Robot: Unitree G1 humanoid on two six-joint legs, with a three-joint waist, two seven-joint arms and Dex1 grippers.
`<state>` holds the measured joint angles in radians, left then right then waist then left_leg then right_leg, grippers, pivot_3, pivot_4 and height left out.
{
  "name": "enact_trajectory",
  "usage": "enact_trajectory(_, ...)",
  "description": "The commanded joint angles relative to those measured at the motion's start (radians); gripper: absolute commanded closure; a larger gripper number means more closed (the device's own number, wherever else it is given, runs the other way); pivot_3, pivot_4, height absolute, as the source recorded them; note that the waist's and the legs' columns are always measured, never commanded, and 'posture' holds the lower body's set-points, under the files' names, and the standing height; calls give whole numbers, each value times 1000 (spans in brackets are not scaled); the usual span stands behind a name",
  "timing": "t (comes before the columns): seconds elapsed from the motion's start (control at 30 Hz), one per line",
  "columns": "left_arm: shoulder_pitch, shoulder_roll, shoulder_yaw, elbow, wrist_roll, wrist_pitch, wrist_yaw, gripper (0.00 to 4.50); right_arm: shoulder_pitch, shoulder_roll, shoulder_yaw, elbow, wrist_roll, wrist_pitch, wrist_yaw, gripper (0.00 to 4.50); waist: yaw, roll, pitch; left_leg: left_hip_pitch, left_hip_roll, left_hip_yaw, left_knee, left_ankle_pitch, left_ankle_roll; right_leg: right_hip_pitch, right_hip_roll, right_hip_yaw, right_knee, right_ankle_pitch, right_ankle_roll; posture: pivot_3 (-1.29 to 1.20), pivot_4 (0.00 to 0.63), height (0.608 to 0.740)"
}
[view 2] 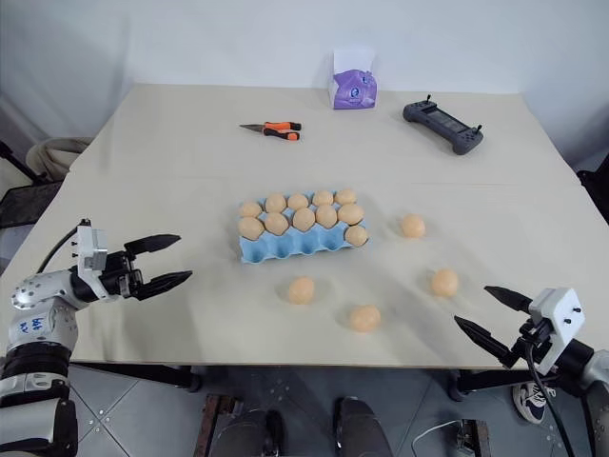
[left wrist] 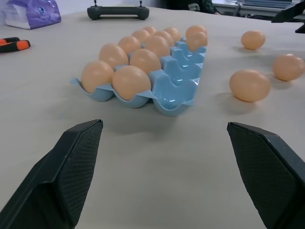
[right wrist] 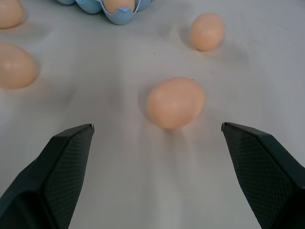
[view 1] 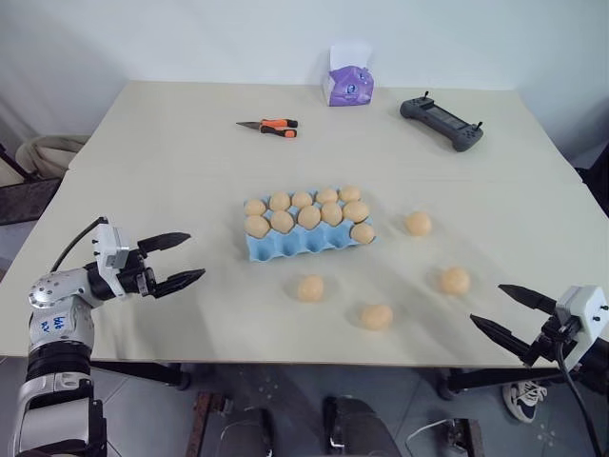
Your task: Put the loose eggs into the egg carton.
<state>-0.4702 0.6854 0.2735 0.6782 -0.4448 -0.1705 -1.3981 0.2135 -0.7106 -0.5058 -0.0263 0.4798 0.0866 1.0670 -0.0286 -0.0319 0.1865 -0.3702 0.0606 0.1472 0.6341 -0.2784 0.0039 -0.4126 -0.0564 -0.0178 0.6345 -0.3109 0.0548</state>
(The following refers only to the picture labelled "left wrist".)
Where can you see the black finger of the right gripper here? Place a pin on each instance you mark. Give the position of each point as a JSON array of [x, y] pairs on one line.
[[289, 13], [301, 28]]

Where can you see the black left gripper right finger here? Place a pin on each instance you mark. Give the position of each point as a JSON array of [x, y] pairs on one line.
[[269, 176]]

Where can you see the orange and black pliers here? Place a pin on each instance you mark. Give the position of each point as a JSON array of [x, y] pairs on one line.
[[14, 44]]

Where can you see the purple tissue pack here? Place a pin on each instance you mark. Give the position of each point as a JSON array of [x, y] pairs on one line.
[[31, 13]]

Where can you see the orange-brown egg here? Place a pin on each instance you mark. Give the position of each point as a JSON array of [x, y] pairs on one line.
[[165, 35], [253, 39], [173, 33], [196, 29], [150, 29], [131, 82], [113, 55], [129, 44], [249, 85], [196, 41], [157, 45], [97, 75], [140, 35], [288, 67], [145, 60]]

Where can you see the dark grey remote controller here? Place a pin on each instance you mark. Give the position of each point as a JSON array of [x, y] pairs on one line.
[[118, 12]]

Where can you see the person in dark clothing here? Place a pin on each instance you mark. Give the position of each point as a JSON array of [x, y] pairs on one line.
[[202, 6]]

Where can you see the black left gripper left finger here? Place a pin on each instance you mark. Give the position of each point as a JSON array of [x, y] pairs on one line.
[[54, 176]]

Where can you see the light blue egg tray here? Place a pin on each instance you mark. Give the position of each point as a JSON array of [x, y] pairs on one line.
[[177, 90]]

